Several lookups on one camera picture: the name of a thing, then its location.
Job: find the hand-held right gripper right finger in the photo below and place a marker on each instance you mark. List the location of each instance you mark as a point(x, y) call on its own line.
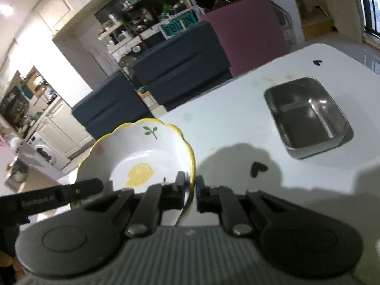
point(200, 194)

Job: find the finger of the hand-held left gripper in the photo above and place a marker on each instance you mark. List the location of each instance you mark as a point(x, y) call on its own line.
point(83, 191)

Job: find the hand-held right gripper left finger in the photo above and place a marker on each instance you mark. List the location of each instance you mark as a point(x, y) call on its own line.
point(173, 194)

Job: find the white scalloped bowl leaf print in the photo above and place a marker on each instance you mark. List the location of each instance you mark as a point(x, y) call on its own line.
point(142, 151)

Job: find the beige kettle with steel lid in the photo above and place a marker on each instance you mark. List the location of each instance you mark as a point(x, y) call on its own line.
point(16, 173)

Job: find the white washing machine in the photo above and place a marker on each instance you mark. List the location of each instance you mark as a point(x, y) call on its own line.
point(46, 151)

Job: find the white lower kitchen cabinet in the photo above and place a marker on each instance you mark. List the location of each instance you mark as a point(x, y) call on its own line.
point(65, 127)

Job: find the rectangular stainless steel container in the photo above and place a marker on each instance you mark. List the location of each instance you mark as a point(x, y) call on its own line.
point(305, 124)

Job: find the white storage cart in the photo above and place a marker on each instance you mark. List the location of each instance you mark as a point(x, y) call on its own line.
point(118, 37)

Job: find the maroon chair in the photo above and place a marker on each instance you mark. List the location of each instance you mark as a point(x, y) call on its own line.
point(246, 32)

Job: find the green sign plate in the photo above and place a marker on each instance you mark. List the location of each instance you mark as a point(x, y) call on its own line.
point(178, 25)

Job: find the ceiling light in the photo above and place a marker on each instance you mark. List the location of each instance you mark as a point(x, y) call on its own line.
point(6, 10)

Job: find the beige curtain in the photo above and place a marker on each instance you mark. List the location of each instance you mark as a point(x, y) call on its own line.
point(326, 6)

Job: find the window with black bars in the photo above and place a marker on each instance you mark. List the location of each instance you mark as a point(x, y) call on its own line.
point(369, 3)

